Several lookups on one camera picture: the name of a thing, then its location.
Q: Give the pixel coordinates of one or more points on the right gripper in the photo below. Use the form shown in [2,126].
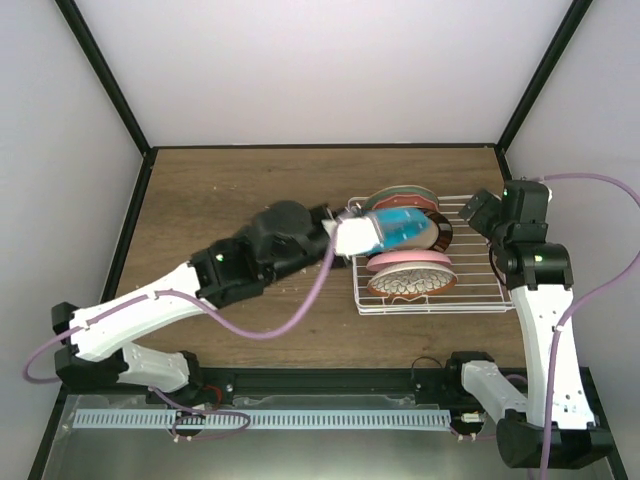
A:
[480,221]

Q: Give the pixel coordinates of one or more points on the black rimmed beige plate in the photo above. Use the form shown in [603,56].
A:
[437,237]

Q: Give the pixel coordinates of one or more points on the red dotted scalloped plate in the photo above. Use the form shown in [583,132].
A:
[407,200]

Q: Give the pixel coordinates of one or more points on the blue dotted plate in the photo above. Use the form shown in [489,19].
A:
[395,226]

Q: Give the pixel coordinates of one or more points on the floral patterned brown plate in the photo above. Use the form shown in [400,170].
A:
[412,280]

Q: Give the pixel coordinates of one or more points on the pink plate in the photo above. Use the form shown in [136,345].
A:
[383,260]

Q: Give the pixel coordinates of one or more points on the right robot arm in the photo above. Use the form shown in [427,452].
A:
[551,425]

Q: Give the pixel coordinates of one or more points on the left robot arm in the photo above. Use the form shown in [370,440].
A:
[100,349]

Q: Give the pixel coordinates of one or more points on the green plate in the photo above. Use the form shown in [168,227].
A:
[398,189]

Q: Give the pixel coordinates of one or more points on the white wire dish rack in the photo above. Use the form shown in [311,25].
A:
[477,290]

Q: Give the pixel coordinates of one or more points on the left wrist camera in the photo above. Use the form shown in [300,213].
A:
[351,234]

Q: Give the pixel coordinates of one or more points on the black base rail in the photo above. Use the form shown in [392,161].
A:
[430,382]

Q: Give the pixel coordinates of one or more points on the black enclosure frame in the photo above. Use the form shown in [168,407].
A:
[80,29]

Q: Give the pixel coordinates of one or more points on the slotted cable duct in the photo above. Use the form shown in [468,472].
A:
[409,420]

